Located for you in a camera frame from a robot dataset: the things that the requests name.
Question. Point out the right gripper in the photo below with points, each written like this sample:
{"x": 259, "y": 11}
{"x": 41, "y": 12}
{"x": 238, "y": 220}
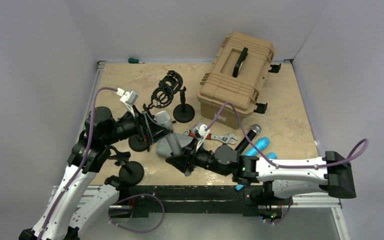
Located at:
{"x": 181, "y": 161}

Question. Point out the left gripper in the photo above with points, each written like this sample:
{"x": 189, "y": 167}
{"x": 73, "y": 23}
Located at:
{"x": 156, "y": 130}

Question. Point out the black mic stand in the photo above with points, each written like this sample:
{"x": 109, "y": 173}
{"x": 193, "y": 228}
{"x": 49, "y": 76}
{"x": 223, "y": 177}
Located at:
{"x": 131, "y": 172}
{"x": 136, "y": 144}

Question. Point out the black round-base shock mount stand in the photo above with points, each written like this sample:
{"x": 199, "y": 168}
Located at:
{"x": 183, "y": 112}

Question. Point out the black tripod shock mount stand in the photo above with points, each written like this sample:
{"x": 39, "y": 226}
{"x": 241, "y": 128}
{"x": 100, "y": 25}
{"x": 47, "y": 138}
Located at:
{"x": 161, "y": 97}

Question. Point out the blue microphone with pink band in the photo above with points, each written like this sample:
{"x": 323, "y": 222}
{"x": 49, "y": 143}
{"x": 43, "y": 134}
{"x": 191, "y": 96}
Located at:
{"x": 270, "y": 155}

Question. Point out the black microphone silver grille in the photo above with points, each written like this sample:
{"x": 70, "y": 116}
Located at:
{"x": 254, "y": 131}

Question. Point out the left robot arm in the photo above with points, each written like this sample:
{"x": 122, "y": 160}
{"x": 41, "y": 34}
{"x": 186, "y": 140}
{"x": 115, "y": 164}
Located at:
{"x": 64, "y": 219}

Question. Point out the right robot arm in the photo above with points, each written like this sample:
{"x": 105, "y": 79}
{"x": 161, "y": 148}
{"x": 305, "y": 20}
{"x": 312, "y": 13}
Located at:
{"x": 330, "y": 173}

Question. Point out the grey plastic case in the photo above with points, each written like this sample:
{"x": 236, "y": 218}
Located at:
{"x": 163, "y": 148}

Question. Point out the tan plastic tool case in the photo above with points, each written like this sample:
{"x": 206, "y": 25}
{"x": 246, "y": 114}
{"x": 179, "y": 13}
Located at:
{"x": 230, "y": 90}

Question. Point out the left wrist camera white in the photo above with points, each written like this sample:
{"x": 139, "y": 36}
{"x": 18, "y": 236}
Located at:
{"x": 128, "y": 98}

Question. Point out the red-handled adjustable wrench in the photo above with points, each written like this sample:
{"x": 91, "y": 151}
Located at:
{"x": 229, "y": 138}

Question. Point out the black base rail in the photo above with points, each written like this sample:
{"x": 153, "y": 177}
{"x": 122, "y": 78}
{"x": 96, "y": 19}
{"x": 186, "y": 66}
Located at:
{"x": 251, "y": 201}

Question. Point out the green-handled screwdriver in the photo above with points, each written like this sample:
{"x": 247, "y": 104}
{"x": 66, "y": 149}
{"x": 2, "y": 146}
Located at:
{"x": 132, "y": 60}

